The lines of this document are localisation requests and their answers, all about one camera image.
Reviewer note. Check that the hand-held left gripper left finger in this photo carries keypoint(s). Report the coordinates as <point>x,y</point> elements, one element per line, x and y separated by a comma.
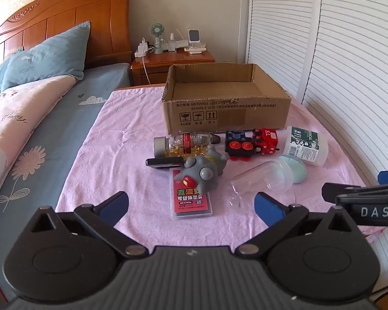
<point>113,205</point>

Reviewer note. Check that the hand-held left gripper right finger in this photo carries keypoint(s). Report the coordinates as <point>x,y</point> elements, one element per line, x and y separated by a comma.
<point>268,208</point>

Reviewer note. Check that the clear plastic jar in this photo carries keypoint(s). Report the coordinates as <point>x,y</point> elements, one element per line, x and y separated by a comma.
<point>262,177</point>

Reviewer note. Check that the mint green round object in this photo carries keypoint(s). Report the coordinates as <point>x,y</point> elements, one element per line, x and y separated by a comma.
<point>299,171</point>

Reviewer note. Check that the white cotton swab container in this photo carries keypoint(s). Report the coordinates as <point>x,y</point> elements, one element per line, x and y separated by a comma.
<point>305,145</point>

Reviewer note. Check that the black rectangular device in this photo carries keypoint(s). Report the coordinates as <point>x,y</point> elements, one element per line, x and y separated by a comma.
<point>163,162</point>

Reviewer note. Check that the black toy car red wheels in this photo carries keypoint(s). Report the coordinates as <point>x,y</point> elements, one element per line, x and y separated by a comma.
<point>242,147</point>

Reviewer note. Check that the red toy train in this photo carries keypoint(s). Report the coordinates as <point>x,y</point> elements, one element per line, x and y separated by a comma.
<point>268,139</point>

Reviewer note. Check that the grey toy figure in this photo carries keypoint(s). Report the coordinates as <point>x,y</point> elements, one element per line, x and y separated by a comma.
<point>200,171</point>

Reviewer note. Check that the clear case with red label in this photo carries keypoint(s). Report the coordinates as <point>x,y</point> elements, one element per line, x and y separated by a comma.
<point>190,205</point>

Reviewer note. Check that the clear bottle of yellow capsules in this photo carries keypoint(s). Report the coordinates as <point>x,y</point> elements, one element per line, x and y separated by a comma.
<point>194,142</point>

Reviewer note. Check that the brown cardboard box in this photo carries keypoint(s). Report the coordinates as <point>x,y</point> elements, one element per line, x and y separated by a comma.
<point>213,116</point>

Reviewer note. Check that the pink cloth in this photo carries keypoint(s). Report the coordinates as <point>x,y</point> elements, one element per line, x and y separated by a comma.
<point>123,155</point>

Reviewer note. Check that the blue floral bedsheet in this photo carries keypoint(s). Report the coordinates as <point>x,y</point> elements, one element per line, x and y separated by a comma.
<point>68,122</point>

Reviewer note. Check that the white louvered closet door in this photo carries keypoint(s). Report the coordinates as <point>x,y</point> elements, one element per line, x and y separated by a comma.
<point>359,71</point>
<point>278,22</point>

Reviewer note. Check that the pink printed quilt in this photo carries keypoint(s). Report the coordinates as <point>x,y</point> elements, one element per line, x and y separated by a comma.
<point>19,113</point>

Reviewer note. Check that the wooden nightstand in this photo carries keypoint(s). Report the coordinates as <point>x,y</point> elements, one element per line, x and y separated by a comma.
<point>168,61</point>

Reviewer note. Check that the white power strip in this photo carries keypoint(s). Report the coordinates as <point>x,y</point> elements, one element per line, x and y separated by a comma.
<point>142,50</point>

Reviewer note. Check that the large blue pillow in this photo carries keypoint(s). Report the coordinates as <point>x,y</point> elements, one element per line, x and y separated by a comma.
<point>51,58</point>

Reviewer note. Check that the small clear spray bottle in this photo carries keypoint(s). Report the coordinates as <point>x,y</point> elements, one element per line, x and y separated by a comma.
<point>172,43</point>

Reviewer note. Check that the small green desk fan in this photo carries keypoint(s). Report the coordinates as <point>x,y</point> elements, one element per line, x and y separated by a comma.
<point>156,32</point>

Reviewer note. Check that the wooden bed headboard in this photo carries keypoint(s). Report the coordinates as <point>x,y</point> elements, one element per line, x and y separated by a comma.
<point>93,22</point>

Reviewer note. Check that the white device on stand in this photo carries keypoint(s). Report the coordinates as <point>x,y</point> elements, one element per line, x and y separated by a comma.
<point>193,37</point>

